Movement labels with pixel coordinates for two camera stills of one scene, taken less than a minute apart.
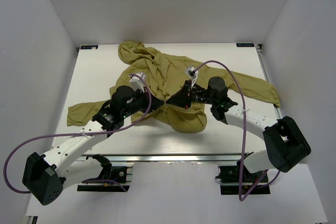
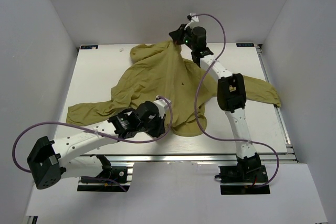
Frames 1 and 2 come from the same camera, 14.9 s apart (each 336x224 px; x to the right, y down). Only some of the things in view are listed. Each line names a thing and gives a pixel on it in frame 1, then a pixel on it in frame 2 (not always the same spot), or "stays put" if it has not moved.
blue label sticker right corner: (245, 45) stays put
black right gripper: (180, 98) → (177, 35)
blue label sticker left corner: (88, 46) stays put
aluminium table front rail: (168, 158) stays put
